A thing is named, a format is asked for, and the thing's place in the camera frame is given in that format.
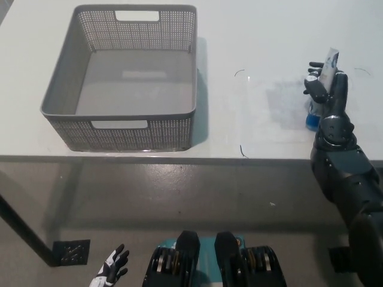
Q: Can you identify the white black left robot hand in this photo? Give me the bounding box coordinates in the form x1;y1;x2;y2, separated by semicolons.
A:
89;243;130;287

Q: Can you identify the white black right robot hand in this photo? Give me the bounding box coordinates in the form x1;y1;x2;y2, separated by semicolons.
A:
303;61;350;119

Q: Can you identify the white blue shampoo tube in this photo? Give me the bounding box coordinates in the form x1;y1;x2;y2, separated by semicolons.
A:
305;47;341;131

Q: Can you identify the clear plastic sheet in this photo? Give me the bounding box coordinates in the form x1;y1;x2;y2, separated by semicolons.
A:
242;75;383;148

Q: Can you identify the black metal table leg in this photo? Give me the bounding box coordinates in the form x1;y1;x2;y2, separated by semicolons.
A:
0;193;59;268

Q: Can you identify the grey perforated plastic basket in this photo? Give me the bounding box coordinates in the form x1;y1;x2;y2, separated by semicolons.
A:
39;4;199;152

